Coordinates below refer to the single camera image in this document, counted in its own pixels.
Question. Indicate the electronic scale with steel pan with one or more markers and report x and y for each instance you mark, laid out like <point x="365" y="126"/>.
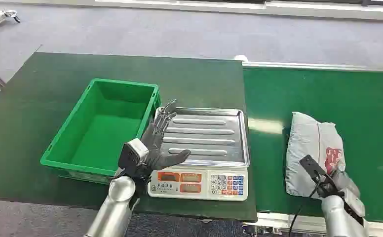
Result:
<point x="208" y="147"/>

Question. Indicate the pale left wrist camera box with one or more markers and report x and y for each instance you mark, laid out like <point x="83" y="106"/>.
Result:
<point x="133" y="155"/>

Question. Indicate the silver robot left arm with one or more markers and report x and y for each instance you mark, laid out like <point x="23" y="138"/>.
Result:
<point x="114" y="209"/>

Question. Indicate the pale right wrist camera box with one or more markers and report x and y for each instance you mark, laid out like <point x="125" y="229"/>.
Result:
<point x="355" y="202"/>

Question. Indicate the green conveyor belt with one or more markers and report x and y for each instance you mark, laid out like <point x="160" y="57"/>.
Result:
<point x="358" y="108"/>

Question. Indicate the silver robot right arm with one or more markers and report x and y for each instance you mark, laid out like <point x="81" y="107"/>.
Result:
<point x="338" y="219"/>

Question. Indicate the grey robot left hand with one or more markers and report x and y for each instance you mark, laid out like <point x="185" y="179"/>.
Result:
<point x="155" y="144"/>

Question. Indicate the green plastic crate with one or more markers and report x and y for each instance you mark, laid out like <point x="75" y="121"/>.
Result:
<point x="103" y="130"/>

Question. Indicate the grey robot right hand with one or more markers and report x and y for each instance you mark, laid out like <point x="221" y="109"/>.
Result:
<point x="345" y="181"/>

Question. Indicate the grey plastic parcel bag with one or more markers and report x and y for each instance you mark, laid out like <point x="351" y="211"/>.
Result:
<point x="306" y="153"/>

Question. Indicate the black right wrist bracket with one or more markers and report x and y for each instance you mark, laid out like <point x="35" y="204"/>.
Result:
<point x="314" y="170"/>

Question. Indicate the white round knob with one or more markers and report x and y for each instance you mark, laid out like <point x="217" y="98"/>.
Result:
<point x="241" y="58"/>

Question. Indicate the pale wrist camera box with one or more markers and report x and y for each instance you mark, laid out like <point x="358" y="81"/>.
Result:
<point x="133" y="155"/>
<point x="355" y="202"/>

